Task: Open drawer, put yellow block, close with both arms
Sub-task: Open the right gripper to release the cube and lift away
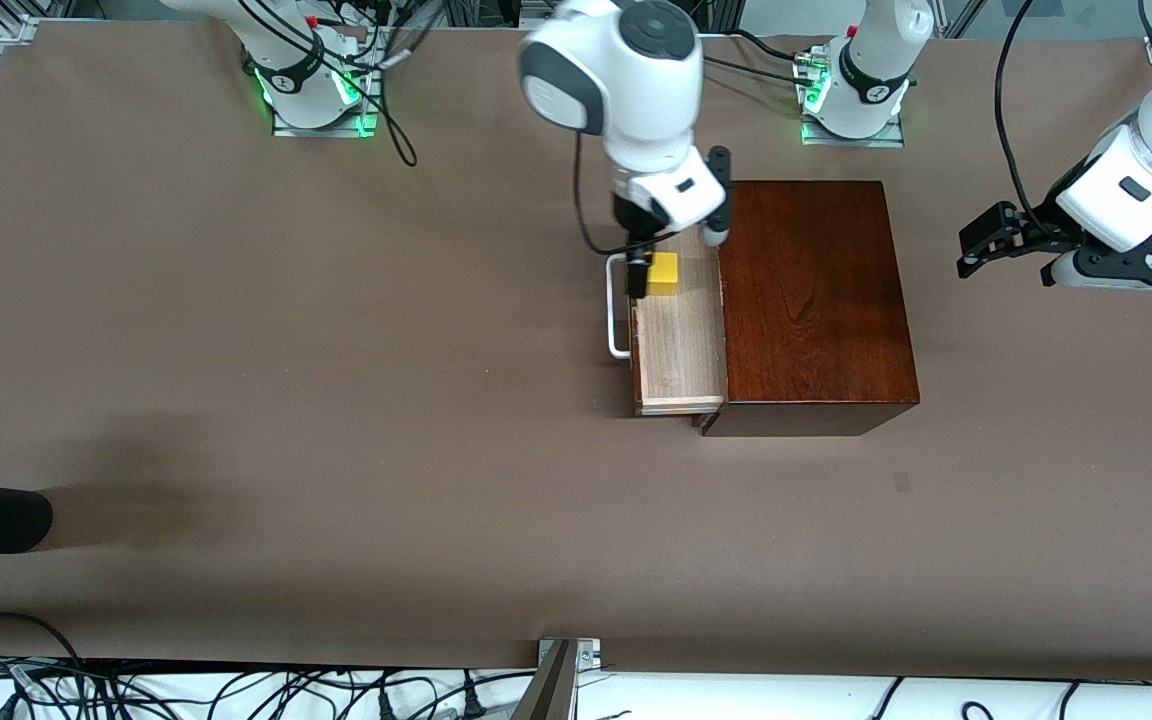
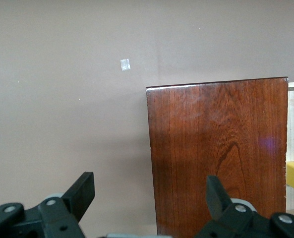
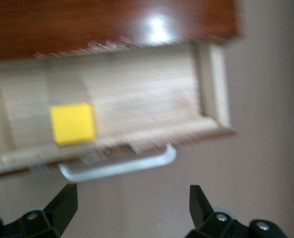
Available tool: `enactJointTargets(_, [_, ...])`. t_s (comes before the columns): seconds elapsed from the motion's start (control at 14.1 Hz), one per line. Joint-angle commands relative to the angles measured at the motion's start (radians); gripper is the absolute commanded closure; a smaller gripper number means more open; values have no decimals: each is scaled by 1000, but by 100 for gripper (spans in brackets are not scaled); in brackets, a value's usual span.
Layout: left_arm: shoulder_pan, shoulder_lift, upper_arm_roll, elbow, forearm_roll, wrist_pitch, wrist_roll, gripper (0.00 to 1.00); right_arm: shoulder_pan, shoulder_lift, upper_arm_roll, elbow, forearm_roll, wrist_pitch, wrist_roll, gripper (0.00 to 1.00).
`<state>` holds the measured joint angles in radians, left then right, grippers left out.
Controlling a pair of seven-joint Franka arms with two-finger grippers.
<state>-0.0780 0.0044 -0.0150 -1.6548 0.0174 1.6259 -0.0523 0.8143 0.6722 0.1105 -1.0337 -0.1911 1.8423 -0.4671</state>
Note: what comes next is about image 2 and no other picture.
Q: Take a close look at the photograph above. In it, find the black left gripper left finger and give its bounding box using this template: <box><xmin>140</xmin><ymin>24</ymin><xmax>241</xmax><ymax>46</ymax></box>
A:
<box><xmin>0</xmin><ymin>171</ymin><xmax>96</xmax><ymax>238</ymax></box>

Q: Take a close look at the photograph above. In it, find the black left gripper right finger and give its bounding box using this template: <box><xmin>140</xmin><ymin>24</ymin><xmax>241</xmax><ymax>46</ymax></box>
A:
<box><xmin>193</xmin><ymin>175</ymin><xmax>294</xmax><ymax>238</ymax></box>

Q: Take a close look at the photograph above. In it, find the dark wooden drawer cabinet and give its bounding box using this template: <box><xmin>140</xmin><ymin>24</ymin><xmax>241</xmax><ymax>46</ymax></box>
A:
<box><xmin>146</xmin><ymin>76</ymin><xmax>290</xmax><ymax>238</ymax></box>

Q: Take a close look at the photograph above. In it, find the small square tape patch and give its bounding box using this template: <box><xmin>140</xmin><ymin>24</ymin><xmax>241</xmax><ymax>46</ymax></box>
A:
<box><xmin>120</xmin><ymin>59</ymin><xmax>131</xmax><ymax>72</ymax></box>

